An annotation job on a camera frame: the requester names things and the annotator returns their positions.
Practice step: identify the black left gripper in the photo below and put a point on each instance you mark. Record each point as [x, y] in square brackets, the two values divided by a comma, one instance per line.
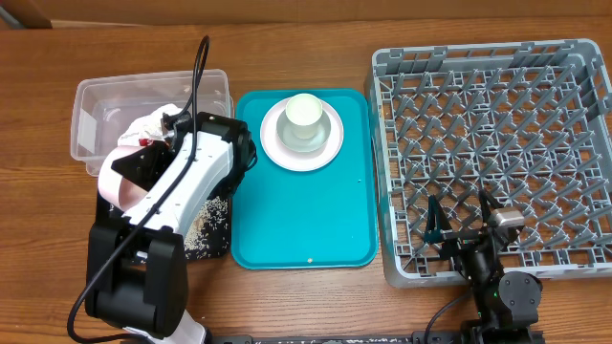
[153, 159]

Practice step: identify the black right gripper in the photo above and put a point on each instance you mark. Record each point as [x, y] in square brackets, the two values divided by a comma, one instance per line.
[463, 235]

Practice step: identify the small pink bowl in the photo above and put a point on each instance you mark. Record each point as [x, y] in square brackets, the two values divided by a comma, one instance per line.
[113, 187]

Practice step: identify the white napkin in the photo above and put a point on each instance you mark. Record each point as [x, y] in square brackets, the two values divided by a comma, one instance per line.
[149, 127]

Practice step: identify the white rice pile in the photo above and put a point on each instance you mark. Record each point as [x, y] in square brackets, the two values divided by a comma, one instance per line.
[209, 234]

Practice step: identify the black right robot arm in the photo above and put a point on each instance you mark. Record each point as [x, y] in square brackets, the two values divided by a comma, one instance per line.
[506, 302]

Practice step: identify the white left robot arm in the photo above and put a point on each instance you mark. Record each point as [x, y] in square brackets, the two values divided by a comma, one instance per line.
[136, 268]

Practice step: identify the grey dishwasher rack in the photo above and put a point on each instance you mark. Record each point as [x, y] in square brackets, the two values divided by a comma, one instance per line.
[528, 121]

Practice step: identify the clear plastic bin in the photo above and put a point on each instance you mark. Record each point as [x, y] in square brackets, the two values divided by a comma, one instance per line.
[105, 107]

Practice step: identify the black plastic tray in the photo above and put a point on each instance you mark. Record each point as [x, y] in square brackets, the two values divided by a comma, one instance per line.
[209, 234]

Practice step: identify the teal serving tray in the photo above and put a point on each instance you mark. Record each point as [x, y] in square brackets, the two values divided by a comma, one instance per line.
[282, 219]

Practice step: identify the large pink plate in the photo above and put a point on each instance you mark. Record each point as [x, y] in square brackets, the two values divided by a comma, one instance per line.
[300, 162]

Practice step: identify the grey bowl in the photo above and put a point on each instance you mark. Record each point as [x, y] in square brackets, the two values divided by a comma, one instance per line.
[289, 139]

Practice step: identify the cream cup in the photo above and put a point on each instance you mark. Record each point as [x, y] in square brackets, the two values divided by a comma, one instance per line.
[304, 112]

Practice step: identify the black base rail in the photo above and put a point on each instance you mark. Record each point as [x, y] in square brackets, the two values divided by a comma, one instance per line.
[334, 339]

